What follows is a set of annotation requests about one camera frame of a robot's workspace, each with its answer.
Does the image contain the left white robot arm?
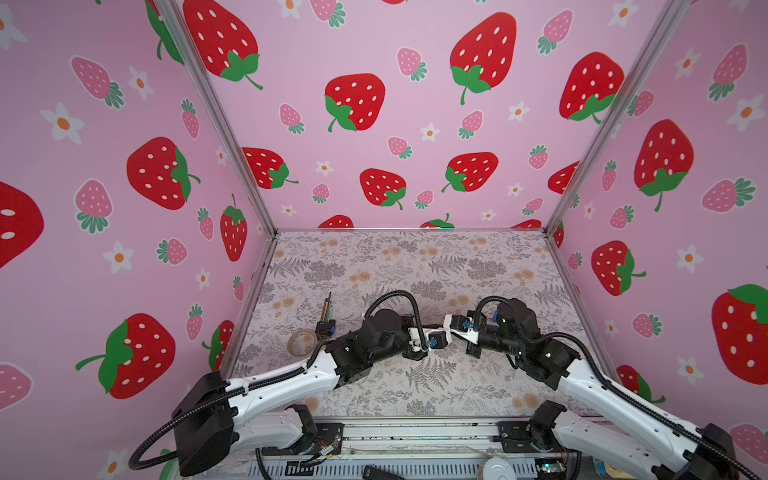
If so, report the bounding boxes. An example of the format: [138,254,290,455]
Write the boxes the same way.
[172,309,430,477]

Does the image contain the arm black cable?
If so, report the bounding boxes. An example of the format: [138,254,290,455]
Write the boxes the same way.
[470,295,745,480]
[127,290,430,470]

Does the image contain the white round disc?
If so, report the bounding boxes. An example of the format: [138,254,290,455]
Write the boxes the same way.
[478,458,517,480]

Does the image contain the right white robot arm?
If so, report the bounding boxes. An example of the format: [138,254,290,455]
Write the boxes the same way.
[458,296,756,479]

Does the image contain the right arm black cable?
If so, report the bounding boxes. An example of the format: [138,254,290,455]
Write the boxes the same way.
[470,295,745,480]

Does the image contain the silver frame post left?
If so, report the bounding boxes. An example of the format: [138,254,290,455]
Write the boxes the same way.
[157,0,277,240]

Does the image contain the black device on base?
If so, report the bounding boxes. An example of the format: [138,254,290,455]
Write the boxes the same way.
[362,465,404,480]

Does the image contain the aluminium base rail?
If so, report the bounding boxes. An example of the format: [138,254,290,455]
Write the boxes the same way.
[203,416,661,480]

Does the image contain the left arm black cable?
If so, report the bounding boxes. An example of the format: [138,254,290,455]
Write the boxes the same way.
[127,290,430,470]

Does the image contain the silver frame post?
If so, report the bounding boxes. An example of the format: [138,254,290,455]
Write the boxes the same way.
[544,0,690,240]
[157,0,277,240]

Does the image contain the silver frame post right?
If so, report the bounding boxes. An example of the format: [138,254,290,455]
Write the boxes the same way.
[544,0,690,240]

